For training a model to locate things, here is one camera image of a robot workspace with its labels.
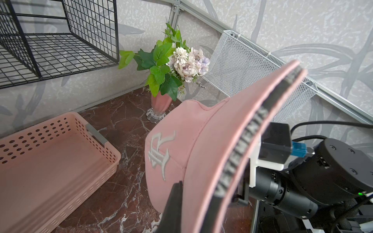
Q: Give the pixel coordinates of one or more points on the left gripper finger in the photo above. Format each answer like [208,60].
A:
[171,218]

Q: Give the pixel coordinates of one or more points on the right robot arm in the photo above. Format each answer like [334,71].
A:
[335,219]

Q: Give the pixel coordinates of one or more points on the black wire rack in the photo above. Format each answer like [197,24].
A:
[91,43]

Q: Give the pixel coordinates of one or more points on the pink vase with flowers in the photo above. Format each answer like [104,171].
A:
[172,64]

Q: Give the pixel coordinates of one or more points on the white mesh wall basket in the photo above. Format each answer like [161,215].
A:
[237,63]

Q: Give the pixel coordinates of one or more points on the pink plastic basket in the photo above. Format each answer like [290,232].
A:
[48,170]

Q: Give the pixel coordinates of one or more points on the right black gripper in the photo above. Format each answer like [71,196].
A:
[336,174]

